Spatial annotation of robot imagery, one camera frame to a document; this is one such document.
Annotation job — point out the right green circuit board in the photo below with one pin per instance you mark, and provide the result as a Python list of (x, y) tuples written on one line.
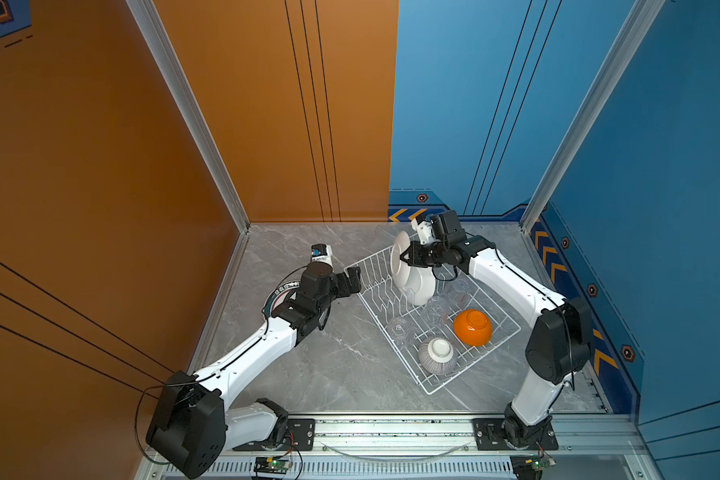
[(531, 468)]

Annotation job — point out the orange bowl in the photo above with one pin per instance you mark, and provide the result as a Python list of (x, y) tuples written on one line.
[(473, 327)]

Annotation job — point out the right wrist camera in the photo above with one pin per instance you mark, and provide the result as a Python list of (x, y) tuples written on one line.
[(424, 231)]

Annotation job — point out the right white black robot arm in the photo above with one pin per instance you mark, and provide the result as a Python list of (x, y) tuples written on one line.
[(561, 340)]

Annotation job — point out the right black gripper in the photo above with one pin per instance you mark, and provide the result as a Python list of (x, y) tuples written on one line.
[(415, 259)]

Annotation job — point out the plain white plate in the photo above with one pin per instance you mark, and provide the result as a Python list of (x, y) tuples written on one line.
[(400, 270), (416, 284)]

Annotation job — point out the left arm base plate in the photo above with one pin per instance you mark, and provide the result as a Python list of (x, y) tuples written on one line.
[(301, 430)]

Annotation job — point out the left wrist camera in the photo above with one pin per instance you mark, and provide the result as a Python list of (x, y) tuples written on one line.
[(322, 253)]

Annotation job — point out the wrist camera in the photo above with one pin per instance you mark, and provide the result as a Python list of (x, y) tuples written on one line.
[(424, 231), (322, 253)]

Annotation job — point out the green rimmed white plate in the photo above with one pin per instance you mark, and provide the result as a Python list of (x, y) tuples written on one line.
[(283, 292)]

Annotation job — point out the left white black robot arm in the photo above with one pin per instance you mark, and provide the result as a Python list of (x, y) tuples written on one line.
[(195, 419)]

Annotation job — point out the white ribbed bowl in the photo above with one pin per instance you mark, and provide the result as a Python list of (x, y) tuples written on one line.
[(437, 356)]

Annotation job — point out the white wire dish rack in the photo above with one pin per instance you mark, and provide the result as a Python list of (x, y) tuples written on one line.
[(384, 301)]

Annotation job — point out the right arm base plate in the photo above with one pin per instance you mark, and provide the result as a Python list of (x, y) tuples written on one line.
[(494, 434)]

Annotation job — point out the left green circuit board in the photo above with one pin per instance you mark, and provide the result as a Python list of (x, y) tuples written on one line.
[(271, 467)]

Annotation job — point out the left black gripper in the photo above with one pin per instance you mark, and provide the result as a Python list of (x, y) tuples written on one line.
[(354, 281)]

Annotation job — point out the green circuit board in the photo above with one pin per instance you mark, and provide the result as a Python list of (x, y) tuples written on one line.
[(271, 467), (531, 468)]

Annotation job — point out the aluminium front rail frame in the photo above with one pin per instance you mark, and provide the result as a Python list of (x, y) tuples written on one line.
[(380, 445)]

